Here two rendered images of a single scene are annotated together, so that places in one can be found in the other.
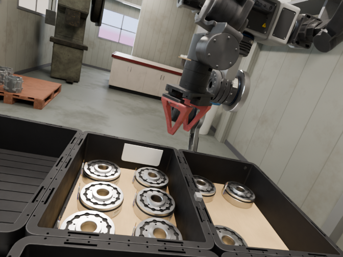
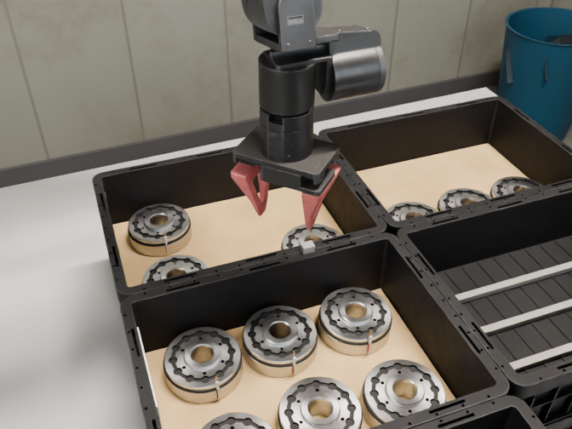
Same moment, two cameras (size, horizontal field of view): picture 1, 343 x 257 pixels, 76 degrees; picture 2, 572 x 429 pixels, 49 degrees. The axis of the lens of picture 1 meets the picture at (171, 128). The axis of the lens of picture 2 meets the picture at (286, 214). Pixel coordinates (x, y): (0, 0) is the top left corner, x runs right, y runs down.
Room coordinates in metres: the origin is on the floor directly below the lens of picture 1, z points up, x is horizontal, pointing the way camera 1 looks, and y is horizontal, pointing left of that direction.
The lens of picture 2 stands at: (0.53, 0.56, 1.52)
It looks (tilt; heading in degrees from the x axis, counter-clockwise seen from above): 39 degrees down; 264
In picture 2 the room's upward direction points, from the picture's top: straight up
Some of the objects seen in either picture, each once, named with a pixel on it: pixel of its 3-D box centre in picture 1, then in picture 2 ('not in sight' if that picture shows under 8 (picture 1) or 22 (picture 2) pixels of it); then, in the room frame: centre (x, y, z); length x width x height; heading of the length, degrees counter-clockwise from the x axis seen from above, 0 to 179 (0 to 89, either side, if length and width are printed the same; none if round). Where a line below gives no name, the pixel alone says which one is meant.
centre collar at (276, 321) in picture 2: (156, 199); (279, 331); (0.48, -0.01, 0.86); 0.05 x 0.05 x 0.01
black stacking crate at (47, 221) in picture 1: (125, 194); (301, 373); (0.46, 0.06, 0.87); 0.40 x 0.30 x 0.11; 14
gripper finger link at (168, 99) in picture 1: (179, 112); (300, 191); (0.45, -0.01, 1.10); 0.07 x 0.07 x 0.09; 58
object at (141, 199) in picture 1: (155, 200); (279, 334); (0.48, -0.01, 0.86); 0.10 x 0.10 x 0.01
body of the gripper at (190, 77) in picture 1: (194, 80); (286, 134); (0.47, -0.02, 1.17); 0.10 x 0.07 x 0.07; 148
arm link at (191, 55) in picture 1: (204, 50); (292, 80); (0.46, -0.02, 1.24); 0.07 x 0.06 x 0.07; 15
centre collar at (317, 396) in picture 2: (102, 193); (320, 408); (0.44, 0.11, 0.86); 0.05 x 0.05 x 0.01
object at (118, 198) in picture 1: (102, 195); (320, 411); (0.44, 0.11, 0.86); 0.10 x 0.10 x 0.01
